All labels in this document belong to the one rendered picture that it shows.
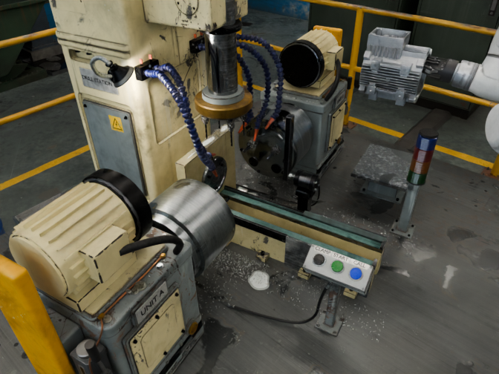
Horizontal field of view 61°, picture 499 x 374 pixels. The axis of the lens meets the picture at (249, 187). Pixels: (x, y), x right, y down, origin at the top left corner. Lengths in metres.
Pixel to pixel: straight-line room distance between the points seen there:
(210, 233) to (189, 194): 0.13
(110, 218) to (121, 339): 0.26
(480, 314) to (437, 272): 0.18
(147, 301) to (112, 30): 0.73
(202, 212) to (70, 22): 0.66
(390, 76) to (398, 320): 0.81
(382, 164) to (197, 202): 0.90
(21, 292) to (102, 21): 0.76
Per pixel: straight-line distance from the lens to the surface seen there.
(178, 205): 1.16
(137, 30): 1.27
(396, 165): 1.84
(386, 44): 1.58
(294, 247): 1.41
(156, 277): 0.99
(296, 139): 1.57
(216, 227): 1.19
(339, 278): 1.13
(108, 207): 0.92
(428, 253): 1.64
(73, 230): 0.88
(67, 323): 1.03
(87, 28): 1.35
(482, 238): 1.78
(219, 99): 1.27
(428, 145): 1.46
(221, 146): 1.52
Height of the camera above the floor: 1.88
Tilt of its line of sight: 36 degrees down
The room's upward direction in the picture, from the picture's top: 1 degrees counter-clockwise
